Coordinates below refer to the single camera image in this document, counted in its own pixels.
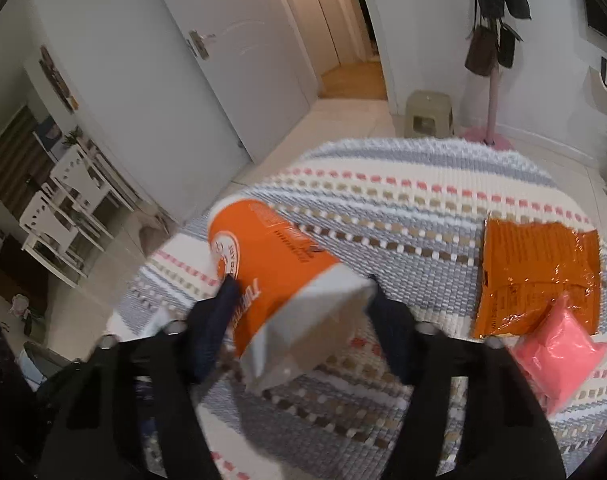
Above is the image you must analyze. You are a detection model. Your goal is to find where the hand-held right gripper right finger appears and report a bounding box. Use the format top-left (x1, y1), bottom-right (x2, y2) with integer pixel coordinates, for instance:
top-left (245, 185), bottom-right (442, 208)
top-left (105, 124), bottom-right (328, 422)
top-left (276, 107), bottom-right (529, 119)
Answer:
top-left (368, 275), bottom-right (569, 480)

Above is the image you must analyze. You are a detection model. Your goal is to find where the brown wall ornament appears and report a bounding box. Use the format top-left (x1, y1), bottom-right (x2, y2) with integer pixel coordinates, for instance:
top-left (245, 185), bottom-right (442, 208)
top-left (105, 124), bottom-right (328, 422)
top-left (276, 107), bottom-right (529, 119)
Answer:
top-left (38, 45), bottom-right (79, 114)

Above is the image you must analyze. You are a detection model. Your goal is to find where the pink plastic packet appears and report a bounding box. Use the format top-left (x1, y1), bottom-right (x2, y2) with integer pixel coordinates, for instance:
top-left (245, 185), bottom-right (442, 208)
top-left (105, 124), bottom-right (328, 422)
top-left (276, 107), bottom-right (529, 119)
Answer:
top-left (512, 291), bottom-right (607, 416)

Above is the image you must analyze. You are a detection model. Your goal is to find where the white wooden chair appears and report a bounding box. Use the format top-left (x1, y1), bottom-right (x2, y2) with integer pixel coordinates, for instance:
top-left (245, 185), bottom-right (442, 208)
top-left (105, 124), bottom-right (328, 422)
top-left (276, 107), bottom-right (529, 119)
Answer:
top-left (20, 195), bottom-right (110, 289)
top-left (50, 145), bottom-right (135, 212)

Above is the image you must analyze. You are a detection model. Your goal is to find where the beige plastic stool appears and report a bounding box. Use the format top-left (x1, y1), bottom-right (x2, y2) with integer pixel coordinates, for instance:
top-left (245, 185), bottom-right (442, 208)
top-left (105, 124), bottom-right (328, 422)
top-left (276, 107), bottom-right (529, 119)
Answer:
top-left (403, 90), bottom-right (455, 139)

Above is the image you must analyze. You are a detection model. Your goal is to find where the orange white paper bag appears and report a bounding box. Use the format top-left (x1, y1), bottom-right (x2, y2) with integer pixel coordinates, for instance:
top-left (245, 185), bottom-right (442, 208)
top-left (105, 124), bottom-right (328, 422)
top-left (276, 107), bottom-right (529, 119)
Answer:
top-left (206, 198), bottom-right (380, 394)

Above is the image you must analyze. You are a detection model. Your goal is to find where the orange snack packet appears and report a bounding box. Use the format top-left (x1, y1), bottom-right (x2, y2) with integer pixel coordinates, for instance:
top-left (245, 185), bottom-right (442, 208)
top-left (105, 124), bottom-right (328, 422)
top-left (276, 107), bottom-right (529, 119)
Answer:
top-left (472, 214), bottom-right (603, 340)

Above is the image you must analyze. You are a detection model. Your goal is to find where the brown hanging bag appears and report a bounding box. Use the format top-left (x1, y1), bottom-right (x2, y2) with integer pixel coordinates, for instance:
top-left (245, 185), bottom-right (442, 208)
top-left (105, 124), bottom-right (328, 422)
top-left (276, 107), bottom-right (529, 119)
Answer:
top-left (464, 12), bottom-right (499, 78)

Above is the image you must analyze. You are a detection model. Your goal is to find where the striped woven tablecloth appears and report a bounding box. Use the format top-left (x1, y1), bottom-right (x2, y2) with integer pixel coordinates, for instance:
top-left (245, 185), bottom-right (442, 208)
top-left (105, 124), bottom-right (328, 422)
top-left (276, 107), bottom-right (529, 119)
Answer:
top-left (106, 135), bottom-right (607, 480)

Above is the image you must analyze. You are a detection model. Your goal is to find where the white door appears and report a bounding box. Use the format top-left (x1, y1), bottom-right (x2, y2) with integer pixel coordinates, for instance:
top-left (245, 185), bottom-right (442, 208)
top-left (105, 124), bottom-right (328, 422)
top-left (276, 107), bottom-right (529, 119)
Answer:
top-left (143, 0), bottom-right (318, 166)

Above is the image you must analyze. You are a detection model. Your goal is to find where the black hanging bag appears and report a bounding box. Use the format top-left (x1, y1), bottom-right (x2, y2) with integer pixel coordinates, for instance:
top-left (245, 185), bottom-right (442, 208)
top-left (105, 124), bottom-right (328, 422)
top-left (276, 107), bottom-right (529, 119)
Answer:
top-left (497, 20), bottom-right (525, 69)

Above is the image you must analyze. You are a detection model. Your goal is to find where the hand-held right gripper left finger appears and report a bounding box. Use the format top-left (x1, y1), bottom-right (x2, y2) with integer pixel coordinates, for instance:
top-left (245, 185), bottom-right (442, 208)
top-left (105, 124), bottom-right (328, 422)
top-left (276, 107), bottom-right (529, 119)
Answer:
top-left (33, 277), bottom-right (244, 480)

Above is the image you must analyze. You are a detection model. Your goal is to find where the pink coat rack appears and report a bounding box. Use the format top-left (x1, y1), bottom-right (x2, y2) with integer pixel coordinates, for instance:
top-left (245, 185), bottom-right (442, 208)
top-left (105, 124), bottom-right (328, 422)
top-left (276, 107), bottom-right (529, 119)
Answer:
top-left (462, 15), bottom-right (515, 150)

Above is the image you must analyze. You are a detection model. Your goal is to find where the metal door handle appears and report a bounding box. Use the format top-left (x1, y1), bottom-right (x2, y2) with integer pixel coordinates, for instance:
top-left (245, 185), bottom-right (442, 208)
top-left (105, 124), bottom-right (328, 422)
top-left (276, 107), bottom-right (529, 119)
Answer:
top-left (187, 30), bottom-right (217, 60)

